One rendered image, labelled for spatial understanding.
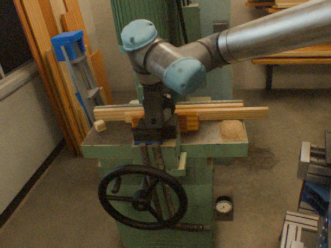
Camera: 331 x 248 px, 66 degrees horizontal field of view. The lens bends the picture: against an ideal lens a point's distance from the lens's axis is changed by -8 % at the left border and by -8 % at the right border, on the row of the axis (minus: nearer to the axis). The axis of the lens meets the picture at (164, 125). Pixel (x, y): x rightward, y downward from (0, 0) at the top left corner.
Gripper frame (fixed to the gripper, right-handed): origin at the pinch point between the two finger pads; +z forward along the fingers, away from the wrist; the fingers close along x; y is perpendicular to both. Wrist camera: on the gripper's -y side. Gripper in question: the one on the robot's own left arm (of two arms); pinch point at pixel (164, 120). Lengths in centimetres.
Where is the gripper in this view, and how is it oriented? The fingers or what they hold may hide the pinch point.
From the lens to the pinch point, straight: 84.8
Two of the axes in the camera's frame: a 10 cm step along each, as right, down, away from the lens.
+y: 0.6, -8.8, 4.7
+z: 1.6, 4.7, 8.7
